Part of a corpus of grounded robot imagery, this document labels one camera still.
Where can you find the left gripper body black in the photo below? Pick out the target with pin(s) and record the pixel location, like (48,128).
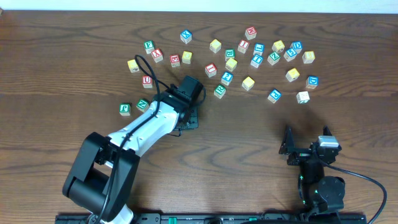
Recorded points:
(189,121)

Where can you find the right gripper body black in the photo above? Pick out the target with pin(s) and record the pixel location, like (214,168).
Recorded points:
(303,154)

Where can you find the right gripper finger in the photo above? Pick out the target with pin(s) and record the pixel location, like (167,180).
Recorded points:
(287,145)
(326,131)

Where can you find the red i block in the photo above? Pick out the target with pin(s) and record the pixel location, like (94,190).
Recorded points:
(210,70)
(243,46)

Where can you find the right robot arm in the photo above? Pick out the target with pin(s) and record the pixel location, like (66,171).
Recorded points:
(320,193)

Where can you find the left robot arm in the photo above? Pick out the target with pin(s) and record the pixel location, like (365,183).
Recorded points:
(104,169)

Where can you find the green R block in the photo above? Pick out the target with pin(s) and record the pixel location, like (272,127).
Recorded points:
(219,91)

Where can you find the yellow block beside red E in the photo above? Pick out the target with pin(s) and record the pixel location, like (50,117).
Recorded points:
(187,57)

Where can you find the blue 2 block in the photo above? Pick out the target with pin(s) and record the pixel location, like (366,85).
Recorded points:
(226,78)

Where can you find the plain wood green-sided block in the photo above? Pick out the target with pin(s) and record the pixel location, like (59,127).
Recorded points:
(302,97)

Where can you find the yellow block below B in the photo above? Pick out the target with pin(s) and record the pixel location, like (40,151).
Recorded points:
(231,64)

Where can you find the red U block left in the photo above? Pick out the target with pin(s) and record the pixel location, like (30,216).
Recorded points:
(147,82)

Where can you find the red X block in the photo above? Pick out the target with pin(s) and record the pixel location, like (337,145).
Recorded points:
(157,55)

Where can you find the yellow block top centre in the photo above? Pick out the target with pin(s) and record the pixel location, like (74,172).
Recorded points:
(215,46)

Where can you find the green B block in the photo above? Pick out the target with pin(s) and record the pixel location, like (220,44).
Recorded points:
(229,53)

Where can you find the blue D block lower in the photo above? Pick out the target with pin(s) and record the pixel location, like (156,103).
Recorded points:
(312,82)

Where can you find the blue d block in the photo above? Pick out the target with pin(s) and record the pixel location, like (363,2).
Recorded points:
(296,46)
(312,82)

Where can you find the blue X block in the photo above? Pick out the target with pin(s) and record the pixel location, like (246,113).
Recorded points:
(186,36)

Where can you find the blue P block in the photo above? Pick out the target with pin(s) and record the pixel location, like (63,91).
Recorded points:
(274,96)

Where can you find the green N block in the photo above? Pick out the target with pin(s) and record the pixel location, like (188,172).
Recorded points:
(142,105)

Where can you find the green F block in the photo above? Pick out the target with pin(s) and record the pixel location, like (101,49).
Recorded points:
(149,46)

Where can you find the yellow block far left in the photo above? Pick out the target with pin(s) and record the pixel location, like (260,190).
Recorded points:
(133,66)

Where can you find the green J block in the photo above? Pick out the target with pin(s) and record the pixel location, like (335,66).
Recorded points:
(125,109)

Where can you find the blue T block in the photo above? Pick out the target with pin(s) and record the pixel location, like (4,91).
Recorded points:
(256,60)

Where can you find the yellow 8 block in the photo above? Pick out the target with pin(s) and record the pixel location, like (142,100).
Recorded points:
(308,57)

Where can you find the blue L block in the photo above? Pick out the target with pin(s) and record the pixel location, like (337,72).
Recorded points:
(258,49)

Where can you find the red H block top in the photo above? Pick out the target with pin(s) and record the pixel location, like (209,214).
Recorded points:
(250,33)

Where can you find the blue S block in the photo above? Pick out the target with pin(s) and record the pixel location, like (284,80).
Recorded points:
(290,54)

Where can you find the green Z block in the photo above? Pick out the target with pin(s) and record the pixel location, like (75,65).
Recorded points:
(273,58)

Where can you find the blue D block upper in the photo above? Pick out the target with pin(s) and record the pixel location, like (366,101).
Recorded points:
(296,46)

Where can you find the yellow block upper right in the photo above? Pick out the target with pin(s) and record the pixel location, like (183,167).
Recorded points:
(278,46)

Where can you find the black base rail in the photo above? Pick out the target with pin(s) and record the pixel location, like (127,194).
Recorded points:
(269,217)

